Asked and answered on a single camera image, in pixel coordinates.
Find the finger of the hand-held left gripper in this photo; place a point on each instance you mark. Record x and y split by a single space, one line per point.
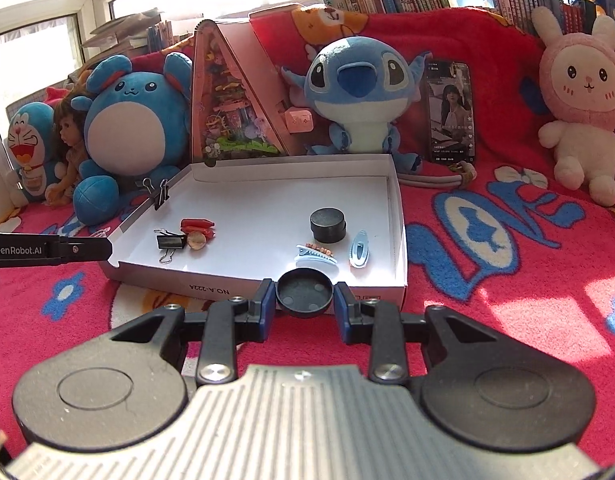
87 250

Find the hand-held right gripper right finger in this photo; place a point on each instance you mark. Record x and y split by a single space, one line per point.
343 315

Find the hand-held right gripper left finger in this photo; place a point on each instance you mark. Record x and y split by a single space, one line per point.
267 306

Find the black round cap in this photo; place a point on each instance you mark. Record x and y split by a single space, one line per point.
328 217
305 292
329 235

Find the blue snap hair clip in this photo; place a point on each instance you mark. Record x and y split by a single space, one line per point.
359 250

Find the large black binder clip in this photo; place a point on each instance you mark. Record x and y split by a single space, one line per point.
170 241

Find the red chili hair clip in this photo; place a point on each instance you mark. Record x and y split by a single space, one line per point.
197 223

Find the white cardboard box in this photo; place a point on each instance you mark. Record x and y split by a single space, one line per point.
257 195

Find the light blue claw hair clip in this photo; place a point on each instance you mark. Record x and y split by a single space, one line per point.
315 259

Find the small black binder clip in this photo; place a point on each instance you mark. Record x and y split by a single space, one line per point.
160 192

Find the blue robot cat plush toy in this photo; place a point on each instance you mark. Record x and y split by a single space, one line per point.
29 150

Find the brown-haired doll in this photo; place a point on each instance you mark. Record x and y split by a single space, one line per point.
69 135

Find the round blue mouse plush toy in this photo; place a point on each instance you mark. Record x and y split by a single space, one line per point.
127 135

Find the pink printed blanket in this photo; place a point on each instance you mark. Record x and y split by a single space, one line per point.
512 270

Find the small pink cube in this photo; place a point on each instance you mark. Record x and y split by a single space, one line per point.
298 121

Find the triangular miniature house diorama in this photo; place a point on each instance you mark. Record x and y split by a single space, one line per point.
227 110

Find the blue alien plush toy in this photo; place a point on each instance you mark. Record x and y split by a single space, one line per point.
360 110

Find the stack of books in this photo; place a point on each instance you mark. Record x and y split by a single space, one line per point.
132 30

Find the black smartphone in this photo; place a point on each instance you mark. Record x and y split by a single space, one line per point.
451 110

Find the pink bunny plush toy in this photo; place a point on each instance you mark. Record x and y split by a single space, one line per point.
582 95

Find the row of thin books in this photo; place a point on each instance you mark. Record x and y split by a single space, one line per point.
522 2

